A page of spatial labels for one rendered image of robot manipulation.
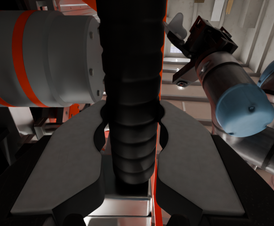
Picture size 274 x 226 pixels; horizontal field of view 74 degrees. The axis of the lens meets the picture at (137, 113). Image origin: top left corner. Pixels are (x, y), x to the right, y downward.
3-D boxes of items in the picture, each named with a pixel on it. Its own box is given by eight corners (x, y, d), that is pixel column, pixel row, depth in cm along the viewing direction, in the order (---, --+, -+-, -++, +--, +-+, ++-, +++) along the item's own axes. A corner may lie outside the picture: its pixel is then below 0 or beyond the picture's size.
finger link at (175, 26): (172, 4, 46) (198, 23, 43) (161, 26, 50) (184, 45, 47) (164, 2, 44) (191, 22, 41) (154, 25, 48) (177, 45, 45)
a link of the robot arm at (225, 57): (224, 97, 38) (191, 88, 35) (216, 84, 41) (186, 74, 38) (252, 68, 33) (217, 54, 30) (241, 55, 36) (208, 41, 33)
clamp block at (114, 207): (36, 197, 14) (52, 232, 17) (152, 199, 14) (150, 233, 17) (60, 151, 18) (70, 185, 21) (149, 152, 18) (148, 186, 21)
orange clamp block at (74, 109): (43, 119, 54) (57, 123, 63) (69, 119, 54) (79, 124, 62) (46, 96, 55) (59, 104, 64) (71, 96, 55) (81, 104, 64)
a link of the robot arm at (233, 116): (222, 146, 31) (223, 114, 25) (202, 101, 38) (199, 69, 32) (273, 135, 29) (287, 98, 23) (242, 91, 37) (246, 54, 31)
